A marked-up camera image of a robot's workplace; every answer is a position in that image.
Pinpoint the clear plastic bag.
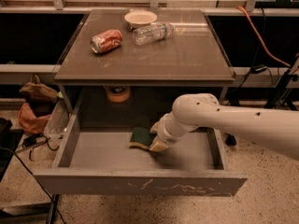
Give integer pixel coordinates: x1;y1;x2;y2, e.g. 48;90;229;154
44;100;69;140

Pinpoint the green and yellow sponge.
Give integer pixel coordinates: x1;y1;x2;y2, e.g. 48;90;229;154
129;127;155;150

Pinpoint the grey open top drawer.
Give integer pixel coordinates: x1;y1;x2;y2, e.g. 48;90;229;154
33;87;249;198

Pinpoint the crushed orange soda can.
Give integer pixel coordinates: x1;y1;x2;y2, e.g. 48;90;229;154
90;29;122;54

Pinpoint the black table leg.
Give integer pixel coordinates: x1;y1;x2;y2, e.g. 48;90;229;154
225;134;236;146

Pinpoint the grey cabinet table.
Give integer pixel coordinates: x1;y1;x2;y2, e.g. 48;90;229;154
53;8;236;114

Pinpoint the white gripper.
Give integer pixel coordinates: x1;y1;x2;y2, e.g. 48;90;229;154
149;115;179;152

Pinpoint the black object at left edge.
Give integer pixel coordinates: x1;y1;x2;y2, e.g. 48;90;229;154
0;118;23;181

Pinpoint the orange cable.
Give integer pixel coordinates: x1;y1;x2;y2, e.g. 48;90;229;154
235;5;292;68

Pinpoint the clear plastic water bottle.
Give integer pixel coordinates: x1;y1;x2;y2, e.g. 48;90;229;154
133;22;175;45

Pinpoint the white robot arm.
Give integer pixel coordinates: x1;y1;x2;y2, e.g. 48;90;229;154
149;93;299;160

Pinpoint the orange cloth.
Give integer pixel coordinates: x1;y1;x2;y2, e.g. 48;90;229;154
18;103;50;134

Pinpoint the roll of masking tape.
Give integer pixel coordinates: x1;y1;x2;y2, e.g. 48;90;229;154
105;86;131;103

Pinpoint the black power adapter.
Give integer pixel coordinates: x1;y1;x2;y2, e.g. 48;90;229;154
250;64;267;74

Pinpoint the black cable on floor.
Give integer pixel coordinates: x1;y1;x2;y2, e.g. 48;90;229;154
0;133;67;224

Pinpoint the white bowl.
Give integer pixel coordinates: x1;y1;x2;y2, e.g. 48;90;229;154
124;10;157;29

